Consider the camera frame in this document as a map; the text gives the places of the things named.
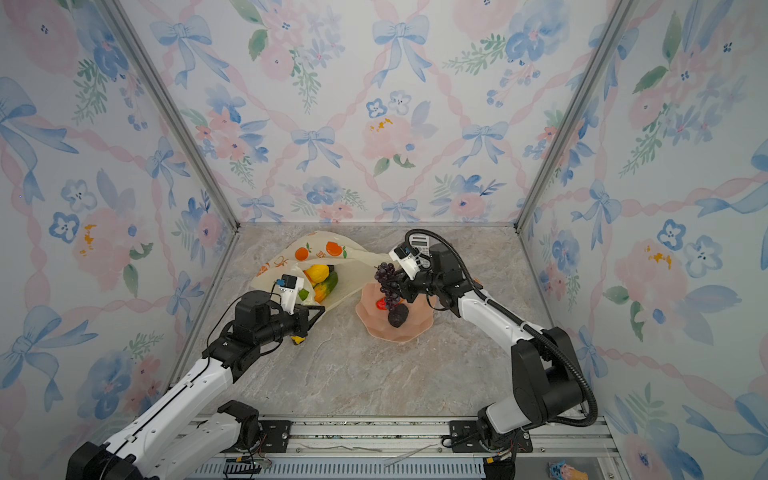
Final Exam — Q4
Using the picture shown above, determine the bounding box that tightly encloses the left metal corner post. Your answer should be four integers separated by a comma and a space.
95, 0, 242, 232

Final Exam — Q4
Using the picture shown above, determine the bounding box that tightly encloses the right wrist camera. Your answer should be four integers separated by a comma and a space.
389, 242, 431, 280

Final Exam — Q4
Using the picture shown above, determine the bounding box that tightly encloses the metal corner post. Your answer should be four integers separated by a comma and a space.
95, 0, 242, 232
514, 0, 637, 233

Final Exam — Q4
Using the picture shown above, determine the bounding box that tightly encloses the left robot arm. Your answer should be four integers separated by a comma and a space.
65, 289, 325, 479

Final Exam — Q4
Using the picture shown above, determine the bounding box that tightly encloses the white calculator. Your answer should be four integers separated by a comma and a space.
409, 234, 430, 249

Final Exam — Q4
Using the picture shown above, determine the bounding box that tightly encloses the orange green papaya fruit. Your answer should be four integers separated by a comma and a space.
313, 271, 339, 304

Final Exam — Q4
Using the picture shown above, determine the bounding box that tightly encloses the pink wavy fruit plate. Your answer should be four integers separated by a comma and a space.
355, 283, 434, 343

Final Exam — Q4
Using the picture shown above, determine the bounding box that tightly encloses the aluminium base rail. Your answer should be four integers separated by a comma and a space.
179, 415, 619, 480

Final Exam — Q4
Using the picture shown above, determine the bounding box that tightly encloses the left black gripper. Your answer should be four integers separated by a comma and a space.
255, 303, 325, 349

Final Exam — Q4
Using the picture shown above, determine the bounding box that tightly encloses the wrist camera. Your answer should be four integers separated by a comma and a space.
389, 242, 431, 280
275, 274, 304, 315

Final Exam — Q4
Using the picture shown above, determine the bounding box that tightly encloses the purple grape bunch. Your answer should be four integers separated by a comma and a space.
374, 263, 402, 311

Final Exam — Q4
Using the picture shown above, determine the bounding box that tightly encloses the yellow lemon fruit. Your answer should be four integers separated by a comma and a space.
303, 264, 334, 286

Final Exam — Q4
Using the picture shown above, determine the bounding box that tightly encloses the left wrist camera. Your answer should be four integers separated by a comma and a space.
275, 274, 304, 315

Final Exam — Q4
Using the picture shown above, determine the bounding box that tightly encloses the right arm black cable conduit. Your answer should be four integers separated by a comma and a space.
404, 228, 599, 428

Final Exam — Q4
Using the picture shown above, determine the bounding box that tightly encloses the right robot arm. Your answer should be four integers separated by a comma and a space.
385, 242, 599, 451

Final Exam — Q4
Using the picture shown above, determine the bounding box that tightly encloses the right metal corner post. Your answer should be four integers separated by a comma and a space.
514, 0, 637, 233

